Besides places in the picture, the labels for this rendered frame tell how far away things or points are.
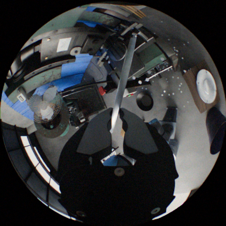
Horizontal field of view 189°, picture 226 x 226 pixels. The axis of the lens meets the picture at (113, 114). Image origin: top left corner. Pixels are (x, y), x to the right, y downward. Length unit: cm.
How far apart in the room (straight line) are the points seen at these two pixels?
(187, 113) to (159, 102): 49
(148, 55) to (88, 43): 34
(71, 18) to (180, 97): 119
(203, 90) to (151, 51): 55
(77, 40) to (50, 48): 12
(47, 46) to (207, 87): 101
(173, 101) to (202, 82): 61
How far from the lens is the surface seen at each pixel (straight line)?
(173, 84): 112
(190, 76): 79
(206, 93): 81
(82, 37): 38
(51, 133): 153
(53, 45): 36
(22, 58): 42
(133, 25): 54
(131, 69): 40
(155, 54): 51
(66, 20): 29
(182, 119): 123
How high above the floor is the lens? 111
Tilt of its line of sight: 36 degrees down
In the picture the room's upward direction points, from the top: 118 degrees counter-clockwise
